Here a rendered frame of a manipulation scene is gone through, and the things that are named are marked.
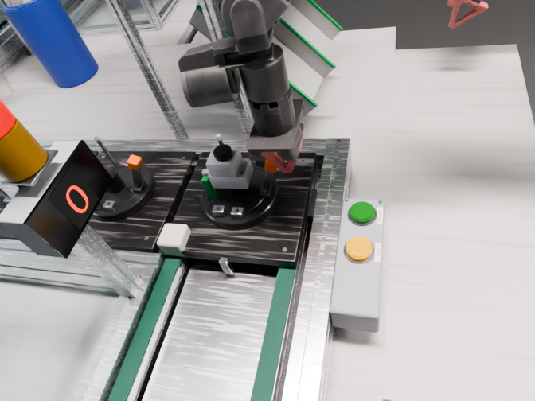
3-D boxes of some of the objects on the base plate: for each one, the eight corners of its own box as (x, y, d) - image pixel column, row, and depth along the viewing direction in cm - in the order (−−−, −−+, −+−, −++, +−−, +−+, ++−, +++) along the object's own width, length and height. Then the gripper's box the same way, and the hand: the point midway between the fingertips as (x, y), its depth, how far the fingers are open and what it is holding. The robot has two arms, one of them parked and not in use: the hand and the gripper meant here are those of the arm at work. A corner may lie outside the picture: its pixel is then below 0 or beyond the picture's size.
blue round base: (106, 60, 140) (60, -18, 120) (85, 87, 131) (32, 7, 111) (70, 63, 145) (21, -13, 124) (48, 89, 136) (-10, 13, 115)
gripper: (287, 114, 47) (304, 196, 58) (299, 64, 53) (313, 149, 64) (232, 116, 49) (260, 196, 60) (251, 68, 55) (273, 149, 66)
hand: (287, 168), depth 62 cm, fingers closed
